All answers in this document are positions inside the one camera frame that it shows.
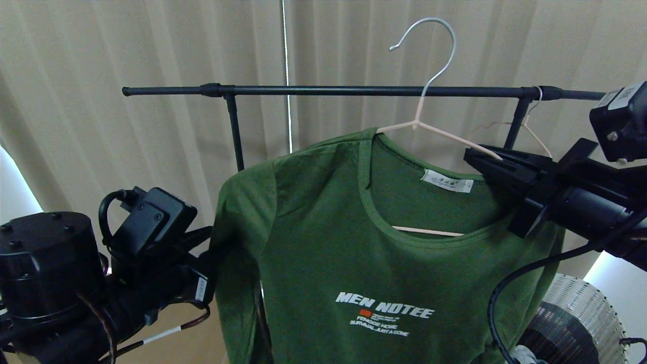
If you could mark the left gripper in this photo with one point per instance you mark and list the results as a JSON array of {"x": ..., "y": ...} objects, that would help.
[{"x": 151, "y": 298}]

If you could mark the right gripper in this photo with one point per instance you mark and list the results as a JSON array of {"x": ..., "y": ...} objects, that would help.
[{"x": 581, "y": 212}]

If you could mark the green printed shirt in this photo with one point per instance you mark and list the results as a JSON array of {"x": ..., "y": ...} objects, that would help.
[{"x": 328, "y": 242}]

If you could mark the pale grey garment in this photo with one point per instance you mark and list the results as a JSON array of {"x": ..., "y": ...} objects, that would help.
[{"x": 528, "y": 356}]

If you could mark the pink clothes hanger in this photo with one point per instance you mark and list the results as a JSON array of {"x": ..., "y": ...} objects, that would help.
[
  {"x": 440, "y": 133},
  {"x": 540, "y": 96}
]

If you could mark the white laundry basket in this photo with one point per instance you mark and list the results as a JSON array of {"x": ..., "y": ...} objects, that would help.
[{"x": 596, "y": 303}]

